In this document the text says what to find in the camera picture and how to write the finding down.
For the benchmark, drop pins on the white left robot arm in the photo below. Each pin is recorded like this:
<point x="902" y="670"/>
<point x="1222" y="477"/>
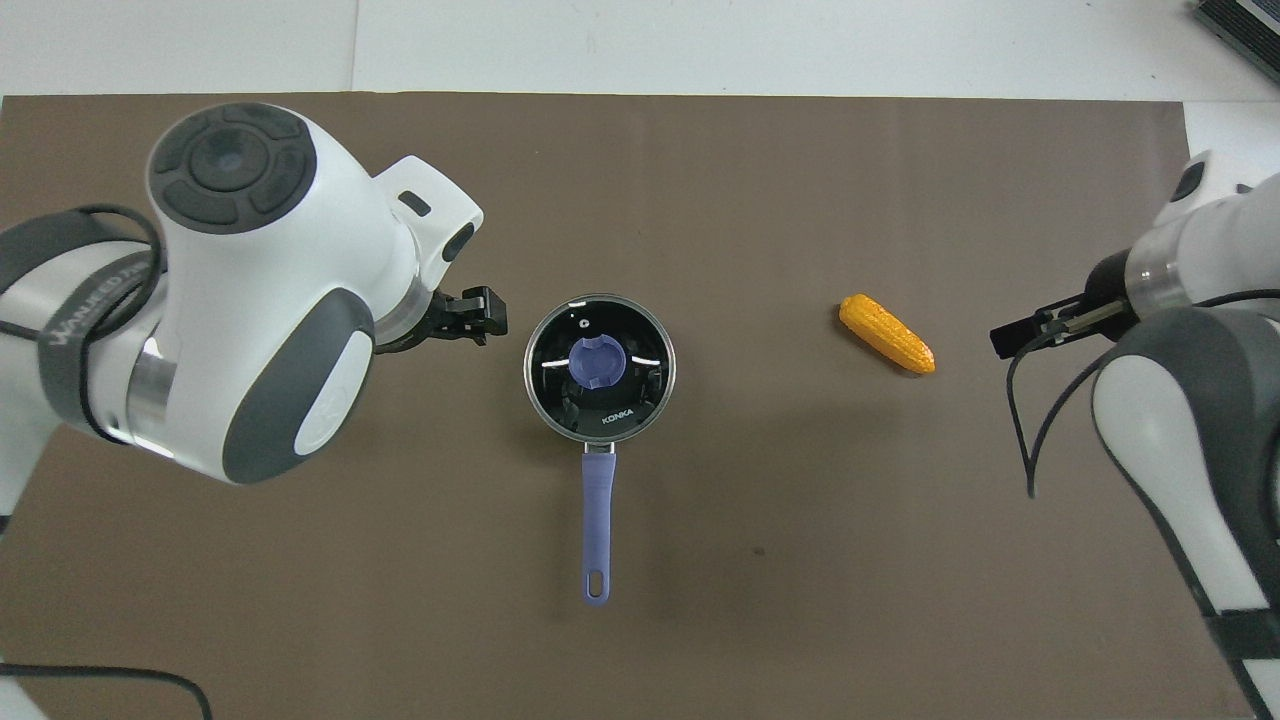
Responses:
<point x="280" y="280"/>

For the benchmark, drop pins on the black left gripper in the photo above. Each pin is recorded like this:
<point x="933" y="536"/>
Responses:
<point x="430" y="318"/>

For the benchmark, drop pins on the brown table mat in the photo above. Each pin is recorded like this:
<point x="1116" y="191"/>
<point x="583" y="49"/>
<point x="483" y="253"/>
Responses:
<point x="750" y="200"/>

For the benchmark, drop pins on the black ribbed device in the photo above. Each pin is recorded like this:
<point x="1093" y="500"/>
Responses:
<point x="1245" y="30"/>

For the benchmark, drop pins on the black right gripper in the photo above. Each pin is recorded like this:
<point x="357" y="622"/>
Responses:
<point x="1108" y="285"/>

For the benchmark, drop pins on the glass lid with purple knob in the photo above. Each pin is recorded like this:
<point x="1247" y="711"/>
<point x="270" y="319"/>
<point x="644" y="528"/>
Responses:
<point x="560" y="350"/>

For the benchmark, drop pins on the yellow toy corn cob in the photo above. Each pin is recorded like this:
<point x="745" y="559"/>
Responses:
<point x="885" y="334"/>

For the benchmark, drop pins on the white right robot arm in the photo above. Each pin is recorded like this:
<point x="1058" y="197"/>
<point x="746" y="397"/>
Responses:
<point x="1200" y="400"/>

